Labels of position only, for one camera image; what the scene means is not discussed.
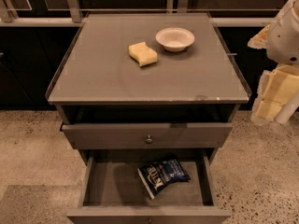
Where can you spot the grey top drawer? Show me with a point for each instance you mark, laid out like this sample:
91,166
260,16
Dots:
133,135

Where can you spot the white pipe leg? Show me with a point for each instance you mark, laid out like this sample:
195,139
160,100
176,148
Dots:
288,109

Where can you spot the yellow sponge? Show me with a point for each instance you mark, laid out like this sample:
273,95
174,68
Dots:
143,54

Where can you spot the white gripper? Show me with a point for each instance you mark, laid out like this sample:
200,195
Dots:
284,42

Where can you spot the white bowl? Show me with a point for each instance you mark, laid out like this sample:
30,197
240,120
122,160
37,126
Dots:
175,39

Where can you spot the blue chip bag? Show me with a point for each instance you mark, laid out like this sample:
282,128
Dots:
158,175

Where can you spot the metal railing frame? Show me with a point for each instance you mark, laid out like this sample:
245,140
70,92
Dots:
224,13

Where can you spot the grey drawer cabinet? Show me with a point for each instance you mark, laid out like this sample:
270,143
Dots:
100,83

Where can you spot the round metal drawer knob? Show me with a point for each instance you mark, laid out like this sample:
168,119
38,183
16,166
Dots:
149,139

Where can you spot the grey open middle drawer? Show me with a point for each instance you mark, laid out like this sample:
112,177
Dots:
113,193

